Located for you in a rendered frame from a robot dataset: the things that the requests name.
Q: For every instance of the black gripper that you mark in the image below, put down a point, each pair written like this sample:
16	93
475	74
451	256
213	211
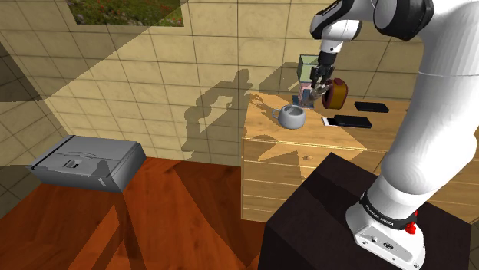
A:
326	61

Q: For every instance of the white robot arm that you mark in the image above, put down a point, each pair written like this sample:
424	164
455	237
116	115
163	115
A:
430	123

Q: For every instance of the green and pink box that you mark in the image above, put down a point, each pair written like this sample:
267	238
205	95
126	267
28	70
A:
305	67

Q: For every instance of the red and mustard round container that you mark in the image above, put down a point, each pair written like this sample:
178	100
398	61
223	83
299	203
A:
337	95

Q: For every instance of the grey brown figure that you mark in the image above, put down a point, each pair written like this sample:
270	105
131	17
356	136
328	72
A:
315	96

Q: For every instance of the black phone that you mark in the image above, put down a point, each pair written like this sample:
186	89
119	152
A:
371	107

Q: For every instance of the black and white tablet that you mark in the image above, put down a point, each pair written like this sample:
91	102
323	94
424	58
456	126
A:
351	121

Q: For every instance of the grey cup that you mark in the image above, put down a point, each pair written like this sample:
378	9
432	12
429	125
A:
292	119

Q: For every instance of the wooden chest of drawers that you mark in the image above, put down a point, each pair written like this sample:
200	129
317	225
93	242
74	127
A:
269	175

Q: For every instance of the dark robot stand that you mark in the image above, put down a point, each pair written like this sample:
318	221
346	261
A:
310	220

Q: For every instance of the grey box appliance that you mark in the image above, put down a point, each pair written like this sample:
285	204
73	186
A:
86	164

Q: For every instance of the flower meadow wall picture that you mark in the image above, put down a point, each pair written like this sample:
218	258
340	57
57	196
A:
127	12

